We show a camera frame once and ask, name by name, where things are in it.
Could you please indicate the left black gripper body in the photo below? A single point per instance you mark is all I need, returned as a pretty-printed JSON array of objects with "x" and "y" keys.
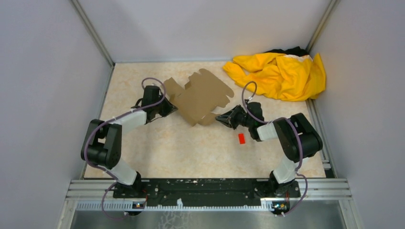
[{"x": 163, "y": 108}]

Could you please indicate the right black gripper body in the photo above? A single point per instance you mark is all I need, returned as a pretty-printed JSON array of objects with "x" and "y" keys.
[{"x": 238, "y": 117}]

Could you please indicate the brown cardboard box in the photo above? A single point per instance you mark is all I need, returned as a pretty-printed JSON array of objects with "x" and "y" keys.
[{"x": 197, "y": 99}]

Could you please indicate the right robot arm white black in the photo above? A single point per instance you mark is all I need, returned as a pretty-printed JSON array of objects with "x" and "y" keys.
[{"x": 297, "y": 137}]

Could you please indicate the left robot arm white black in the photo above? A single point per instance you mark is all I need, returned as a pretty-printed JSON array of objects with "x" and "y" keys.
[{"x": 103, "y": 141}]

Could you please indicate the small red block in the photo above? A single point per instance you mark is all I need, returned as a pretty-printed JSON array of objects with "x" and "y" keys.
[{"x": 241, "y": 138}]

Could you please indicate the yellow cloth garment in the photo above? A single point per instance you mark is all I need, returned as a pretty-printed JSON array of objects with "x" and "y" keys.
[{"x": 279, "y": 76}]

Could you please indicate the black cloth behind yellow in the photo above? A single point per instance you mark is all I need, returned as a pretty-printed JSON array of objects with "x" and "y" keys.
[{"x": 297, "y": 51}]

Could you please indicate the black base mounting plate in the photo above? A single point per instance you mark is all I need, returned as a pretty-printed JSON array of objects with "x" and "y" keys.
[{"x": 205, "y": 192}]

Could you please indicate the aluminium frame rail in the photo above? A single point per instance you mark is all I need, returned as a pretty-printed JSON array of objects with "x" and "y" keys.
[{"x": 97, "y": 194}]

